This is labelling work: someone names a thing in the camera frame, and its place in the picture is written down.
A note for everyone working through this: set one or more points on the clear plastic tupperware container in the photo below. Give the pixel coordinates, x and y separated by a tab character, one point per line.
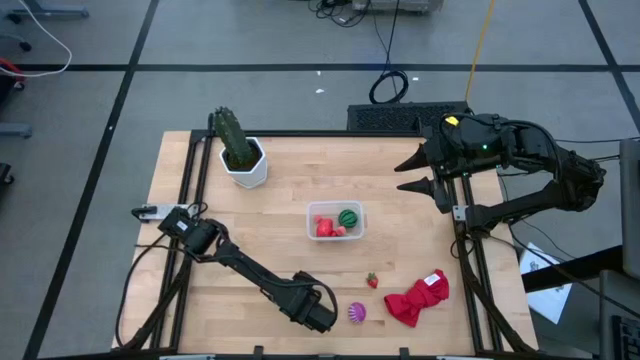
357	234

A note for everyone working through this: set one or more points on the grey equipment box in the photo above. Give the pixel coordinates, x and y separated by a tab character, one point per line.
395	5

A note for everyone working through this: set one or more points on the white paper sheet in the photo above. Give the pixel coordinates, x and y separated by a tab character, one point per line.
550	302

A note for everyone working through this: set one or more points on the black aluminium table frame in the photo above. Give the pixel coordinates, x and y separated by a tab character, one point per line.
325	133

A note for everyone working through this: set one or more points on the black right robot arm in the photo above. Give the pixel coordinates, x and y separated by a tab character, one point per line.
530	202

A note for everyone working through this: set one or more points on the black keyboard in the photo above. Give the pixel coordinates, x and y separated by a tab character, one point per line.
627	340

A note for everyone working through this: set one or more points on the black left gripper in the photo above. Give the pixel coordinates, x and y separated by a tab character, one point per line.
317	315

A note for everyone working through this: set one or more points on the black floor object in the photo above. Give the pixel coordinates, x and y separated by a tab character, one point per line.
6	174

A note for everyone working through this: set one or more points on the purple white striped toy onion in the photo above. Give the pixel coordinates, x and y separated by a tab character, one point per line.
356	312

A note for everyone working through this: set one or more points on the green cactus plant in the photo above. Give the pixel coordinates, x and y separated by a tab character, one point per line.
232	137

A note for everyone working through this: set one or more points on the black floor beam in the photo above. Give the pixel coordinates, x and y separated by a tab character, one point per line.
575	272

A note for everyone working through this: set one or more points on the red toy dragon fruit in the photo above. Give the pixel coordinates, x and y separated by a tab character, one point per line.
325	228

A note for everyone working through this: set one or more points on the grey desk foot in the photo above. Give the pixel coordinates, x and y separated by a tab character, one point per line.
55	11
15	131

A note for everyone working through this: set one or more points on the red object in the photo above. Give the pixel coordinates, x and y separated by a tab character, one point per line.
10	67

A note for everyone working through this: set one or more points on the red cloth with white tag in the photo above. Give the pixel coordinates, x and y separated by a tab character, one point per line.
415	300

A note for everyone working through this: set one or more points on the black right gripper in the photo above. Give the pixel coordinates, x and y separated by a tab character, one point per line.
460	150

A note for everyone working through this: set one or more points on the black vented box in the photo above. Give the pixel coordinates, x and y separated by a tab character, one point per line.
390	117

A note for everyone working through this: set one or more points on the green striped toy watermelon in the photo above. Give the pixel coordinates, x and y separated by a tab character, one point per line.
348	218

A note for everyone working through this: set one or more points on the grey cabinet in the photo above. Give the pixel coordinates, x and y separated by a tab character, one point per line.
631	210

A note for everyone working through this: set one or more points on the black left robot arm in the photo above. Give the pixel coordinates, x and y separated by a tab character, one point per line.
250	272

